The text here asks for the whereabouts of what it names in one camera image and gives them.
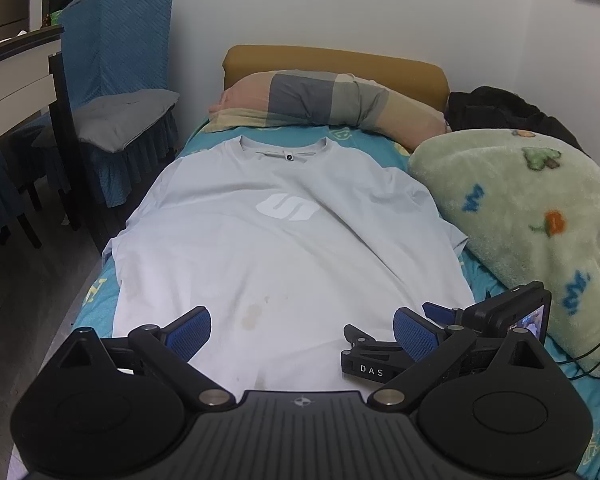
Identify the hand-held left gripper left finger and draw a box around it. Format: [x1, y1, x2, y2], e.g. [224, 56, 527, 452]
[49, 306, 234, 408]

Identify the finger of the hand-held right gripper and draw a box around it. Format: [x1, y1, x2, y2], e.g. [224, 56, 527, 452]
[422, 301, 464, 325]
[341, 324, 415, 382]

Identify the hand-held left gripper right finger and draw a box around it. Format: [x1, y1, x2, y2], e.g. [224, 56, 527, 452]
[367, 308, 557, 408]

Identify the light grey t-shirt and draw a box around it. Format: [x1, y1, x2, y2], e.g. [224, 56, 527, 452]
[101, 135, 476, 393]

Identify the green fleece printed blanket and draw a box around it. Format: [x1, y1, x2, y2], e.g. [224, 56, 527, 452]
[409, 129, 600, 380]

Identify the bed with teal sheet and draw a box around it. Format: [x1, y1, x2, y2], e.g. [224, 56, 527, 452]
[70, 119, 600, 480]

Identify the dark cloth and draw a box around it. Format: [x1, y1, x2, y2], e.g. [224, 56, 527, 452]
[445, 86, 590, 155]

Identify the grey seat cushion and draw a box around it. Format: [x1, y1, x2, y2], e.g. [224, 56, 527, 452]
[75, 89, 181, 154]

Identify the plaid pillow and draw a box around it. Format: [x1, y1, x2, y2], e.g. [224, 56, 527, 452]
[209, 70, 452, 153]

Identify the ochre bed headboard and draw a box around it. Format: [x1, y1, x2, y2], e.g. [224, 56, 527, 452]
[222, 44, 451, 111]

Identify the chair with blue quilted cover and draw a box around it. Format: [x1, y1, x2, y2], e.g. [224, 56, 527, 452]
[55, 0, 182, 211]

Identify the white table with dark top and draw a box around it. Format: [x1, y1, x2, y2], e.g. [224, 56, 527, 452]
[0, 24, 66, 155]

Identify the black cable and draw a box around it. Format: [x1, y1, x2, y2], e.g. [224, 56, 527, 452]
[554, 317, 600, 379]

